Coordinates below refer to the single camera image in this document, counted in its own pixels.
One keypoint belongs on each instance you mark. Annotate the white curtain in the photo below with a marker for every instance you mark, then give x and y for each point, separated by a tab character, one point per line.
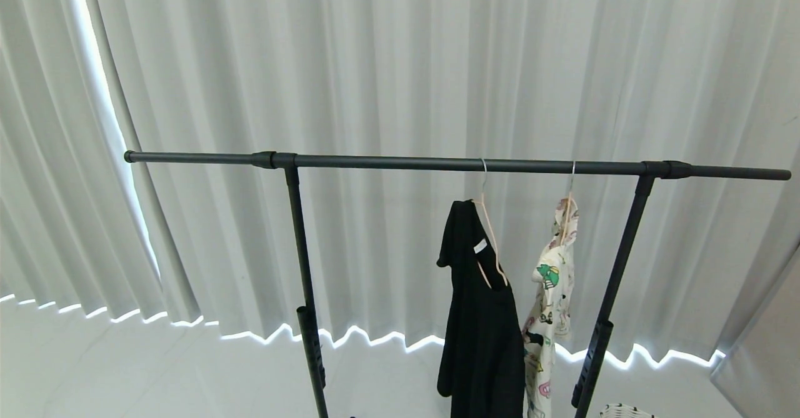
375	62

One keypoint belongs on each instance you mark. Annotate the cream printed garment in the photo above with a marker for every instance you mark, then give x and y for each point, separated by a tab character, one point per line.
550	318

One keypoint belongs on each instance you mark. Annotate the pink clothes hanger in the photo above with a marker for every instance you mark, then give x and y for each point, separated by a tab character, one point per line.
484	218
569	212

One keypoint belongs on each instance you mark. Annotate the black clothes rack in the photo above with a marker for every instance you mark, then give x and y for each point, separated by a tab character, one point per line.
437	164

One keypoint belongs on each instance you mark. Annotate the white laundry basket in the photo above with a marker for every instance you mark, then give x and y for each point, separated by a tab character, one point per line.
625	412

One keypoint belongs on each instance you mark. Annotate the black garment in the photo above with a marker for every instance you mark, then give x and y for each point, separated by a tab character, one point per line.
481	343

